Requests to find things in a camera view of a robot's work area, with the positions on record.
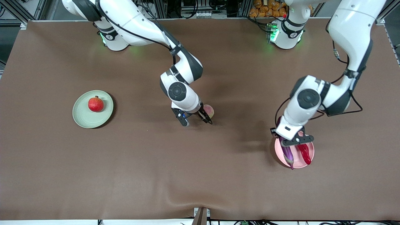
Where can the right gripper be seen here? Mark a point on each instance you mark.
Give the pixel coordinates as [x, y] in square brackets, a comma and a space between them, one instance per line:
[202, 115]

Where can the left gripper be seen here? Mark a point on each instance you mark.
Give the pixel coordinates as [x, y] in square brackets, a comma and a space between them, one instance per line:
[273, 133]

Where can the yellow-pink peach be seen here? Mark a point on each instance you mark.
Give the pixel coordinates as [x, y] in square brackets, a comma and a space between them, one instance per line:
[210, 110]

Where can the purple eggplant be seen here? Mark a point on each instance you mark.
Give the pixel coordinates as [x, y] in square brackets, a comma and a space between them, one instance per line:
[288, 154]

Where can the red chili pepper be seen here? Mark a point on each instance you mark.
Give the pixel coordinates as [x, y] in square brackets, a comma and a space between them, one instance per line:
[306, 154]

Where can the red pomegranate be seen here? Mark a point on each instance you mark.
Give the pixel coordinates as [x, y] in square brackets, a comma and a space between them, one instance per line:
[96, 104]

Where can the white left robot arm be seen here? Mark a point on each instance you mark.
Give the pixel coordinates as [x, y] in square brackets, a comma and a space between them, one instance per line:
[350, 25]

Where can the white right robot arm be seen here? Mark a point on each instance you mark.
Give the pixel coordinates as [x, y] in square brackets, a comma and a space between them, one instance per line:
[140, 25]

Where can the pink plate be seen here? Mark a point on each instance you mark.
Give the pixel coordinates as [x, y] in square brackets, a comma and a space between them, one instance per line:
[297, 159]

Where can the brown table cloth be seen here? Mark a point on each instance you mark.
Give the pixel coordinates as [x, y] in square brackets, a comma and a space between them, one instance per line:
[200, 175]

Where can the grey electronics box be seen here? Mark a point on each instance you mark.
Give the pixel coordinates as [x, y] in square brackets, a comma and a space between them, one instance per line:
[203, 9]

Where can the light green plate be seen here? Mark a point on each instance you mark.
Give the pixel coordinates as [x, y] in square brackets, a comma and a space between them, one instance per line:
[84, 118]

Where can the bag of orange buns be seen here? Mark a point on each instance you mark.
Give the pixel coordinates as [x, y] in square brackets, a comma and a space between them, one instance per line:
[268, 8]

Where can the metal table edge bracket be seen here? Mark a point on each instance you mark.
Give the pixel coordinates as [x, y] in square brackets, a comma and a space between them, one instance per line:
[201, 216]

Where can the aluminium frame post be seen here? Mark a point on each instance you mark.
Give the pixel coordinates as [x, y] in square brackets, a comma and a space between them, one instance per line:
[382, 18]
[17, 12]

